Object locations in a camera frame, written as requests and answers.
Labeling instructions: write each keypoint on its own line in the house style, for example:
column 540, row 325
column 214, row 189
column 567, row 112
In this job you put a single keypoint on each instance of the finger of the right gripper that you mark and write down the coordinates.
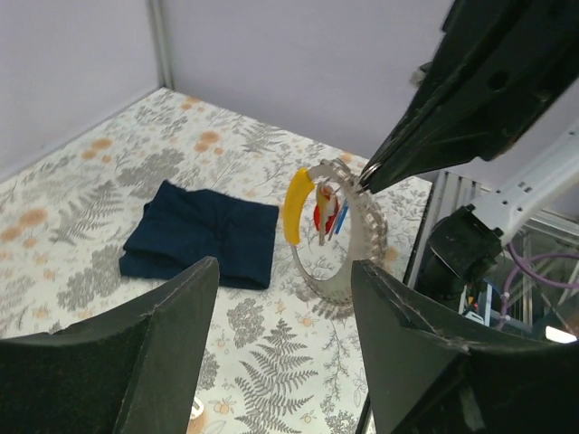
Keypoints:
column 481, row 34
column 457, row 115

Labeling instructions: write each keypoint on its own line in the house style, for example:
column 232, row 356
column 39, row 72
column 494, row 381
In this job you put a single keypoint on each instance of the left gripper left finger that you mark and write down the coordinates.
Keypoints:
column 132, row 369

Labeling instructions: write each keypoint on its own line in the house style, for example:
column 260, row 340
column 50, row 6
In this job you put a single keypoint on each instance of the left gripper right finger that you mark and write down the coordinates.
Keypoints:
column 431, row 370

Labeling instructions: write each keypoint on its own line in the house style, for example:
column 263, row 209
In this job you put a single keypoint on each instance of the metal keyring with yellow handle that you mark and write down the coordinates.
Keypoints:
column 368, row 227

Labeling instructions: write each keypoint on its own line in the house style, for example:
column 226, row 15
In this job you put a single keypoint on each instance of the red key tag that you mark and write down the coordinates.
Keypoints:
column 327, row 206

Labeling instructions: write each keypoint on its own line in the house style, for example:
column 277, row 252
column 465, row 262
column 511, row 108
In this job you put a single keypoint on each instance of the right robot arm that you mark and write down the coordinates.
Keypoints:
column 463, row 246

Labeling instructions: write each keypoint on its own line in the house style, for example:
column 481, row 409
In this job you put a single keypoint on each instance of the dark blue folded cloth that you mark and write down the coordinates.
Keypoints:
column 180, row 227

